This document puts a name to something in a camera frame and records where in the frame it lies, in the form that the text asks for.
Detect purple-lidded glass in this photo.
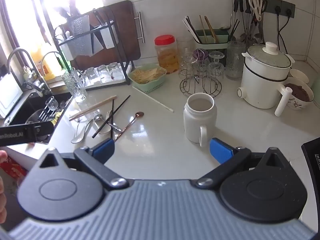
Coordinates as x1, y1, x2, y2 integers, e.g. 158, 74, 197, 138
193, 49, 209, 67

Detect small chrome faucet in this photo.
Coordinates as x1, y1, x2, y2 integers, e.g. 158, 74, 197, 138
41, 51, 63, 80

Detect red-lidded plastic jar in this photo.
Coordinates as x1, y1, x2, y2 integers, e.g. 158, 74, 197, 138
154, 35, 180, 75

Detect orange plastic bottle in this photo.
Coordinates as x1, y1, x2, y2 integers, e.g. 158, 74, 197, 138
30, 44, 63, 82

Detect black dish rack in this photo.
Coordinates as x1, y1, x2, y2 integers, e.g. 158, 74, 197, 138
52, 8, 133, 86

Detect black power outlet strip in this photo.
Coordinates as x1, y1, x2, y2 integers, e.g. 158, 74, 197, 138
261, 0, 296, 18

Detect patterned bowl of brown food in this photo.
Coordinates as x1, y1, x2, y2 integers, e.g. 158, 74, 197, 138
284, 77, 314, 111

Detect white ceramic jar mug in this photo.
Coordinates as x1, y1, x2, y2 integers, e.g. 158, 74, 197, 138
183, 92, 217, 147

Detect textured glass pitcher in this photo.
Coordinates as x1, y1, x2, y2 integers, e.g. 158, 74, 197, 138
226, 41, 246, 81

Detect copper spoon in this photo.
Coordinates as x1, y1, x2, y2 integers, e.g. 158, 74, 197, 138
114, 111, 145, 142

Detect tall clear glass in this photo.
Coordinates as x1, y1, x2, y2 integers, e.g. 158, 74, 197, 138
176, 37, 195, 55

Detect white drip tray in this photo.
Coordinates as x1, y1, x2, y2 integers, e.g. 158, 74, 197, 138
81, 65, 133, 91

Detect textured clear rack caddy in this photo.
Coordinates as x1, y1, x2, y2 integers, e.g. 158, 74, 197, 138
60, 15, 92, 60

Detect person's left hand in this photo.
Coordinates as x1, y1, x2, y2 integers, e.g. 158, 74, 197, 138
0, 150, 8, 225

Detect white bowl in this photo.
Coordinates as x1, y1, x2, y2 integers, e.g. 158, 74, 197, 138
289, 68, 310, 84

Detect textured glass mug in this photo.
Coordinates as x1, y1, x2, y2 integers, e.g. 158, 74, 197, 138
62, 67, 88, 103

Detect dried noodles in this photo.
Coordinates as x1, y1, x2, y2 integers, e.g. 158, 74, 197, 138
132, 67, 164, 84

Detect wooden cutting board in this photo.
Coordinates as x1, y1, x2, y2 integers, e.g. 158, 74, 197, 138
71, 0, 146, 64

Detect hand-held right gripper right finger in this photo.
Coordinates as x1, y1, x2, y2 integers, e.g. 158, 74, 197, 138
191, 137, 292, 190

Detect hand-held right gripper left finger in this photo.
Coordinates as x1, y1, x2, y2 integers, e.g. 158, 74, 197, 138
37, 138, 129, 190

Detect small glass cup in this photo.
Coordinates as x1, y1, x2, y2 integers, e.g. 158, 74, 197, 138
46, 96, 60, 111

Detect red printed packet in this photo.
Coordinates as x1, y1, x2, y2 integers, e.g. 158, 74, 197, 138
0, 155, 27, 180

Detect green bottle brush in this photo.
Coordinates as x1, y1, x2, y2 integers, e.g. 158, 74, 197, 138
58, 51, 73, 77

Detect white plastic box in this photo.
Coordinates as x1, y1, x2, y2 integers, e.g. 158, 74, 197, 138
0, 74, 23, 118

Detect wire glass rack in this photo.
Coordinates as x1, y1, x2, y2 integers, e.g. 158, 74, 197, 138
179, 47, 223, 98

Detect tall chrome faucet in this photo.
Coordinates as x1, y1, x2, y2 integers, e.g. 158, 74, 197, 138
7, 48, 50, 98

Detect thin black chopstick pair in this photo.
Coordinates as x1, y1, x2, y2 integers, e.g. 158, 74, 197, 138
228, 19, 240, 39

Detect crystal stemmed glass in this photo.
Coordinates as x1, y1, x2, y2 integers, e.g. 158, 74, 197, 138
208, 51, 225, 79
195, 62, 209, 79
179, 54, 195, 80

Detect green utensil holder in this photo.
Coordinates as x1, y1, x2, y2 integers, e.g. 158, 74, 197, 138
194, 29, 231, 51

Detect white rack caddy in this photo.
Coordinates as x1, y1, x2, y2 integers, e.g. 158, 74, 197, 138
101, 21, 120, 50

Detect white-handled scissors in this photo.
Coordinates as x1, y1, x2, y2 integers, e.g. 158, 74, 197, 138
248, 0, 264, 22

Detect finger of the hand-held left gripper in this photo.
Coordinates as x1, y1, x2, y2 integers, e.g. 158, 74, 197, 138
34, 122, 55, 142

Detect green plastic basket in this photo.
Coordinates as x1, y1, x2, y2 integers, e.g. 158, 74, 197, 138
127, 64, 167, 91

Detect wooden chopstick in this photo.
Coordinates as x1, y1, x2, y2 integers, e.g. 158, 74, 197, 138
75, 95, 117, 117

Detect black kitchen sink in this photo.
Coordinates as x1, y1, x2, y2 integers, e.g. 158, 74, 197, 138
4, 91, 73, 145

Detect white electric cooking pot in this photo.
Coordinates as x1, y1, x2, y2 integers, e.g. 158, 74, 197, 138
237, 42, 296, 117

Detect hanging kitchen utensils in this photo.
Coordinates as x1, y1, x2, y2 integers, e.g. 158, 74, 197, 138
230, 0, 265, 44

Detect black power cable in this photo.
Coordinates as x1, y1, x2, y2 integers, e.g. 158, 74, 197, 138
275, 6, 288, 54
280, 9, 293, 43

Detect white ceramic spoon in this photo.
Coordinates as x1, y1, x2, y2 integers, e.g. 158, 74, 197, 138
71, 119, 93, 144
96, 124, 112, 135

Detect black induction cooktop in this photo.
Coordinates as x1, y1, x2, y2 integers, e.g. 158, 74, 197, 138
301, 137, 320, 188

